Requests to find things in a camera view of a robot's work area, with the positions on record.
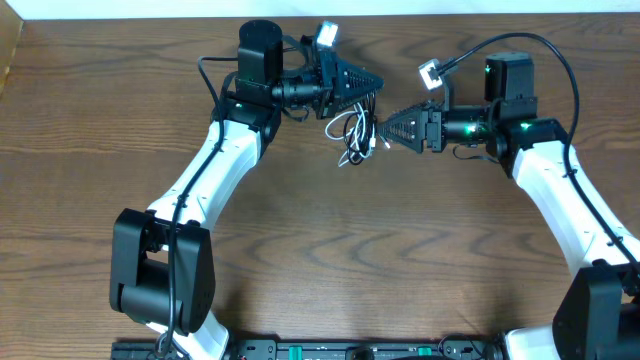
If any wooden side panel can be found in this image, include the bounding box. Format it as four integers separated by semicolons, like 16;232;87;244
0;0;24;93

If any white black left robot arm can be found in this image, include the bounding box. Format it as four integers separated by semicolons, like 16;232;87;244
109;19;383;359

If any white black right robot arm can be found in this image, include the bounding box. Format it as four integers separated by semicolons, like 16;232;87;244
379;52;639;359

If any black USB cable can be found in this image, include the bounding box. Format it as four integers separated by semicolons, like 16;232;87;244
341;89;379;167

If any white USB cable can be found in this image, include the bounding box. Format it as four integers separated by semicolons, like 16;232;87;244
324;102;392;168

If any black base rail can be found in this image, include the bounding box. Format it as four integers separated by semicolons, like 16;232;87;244
109;333;506;360

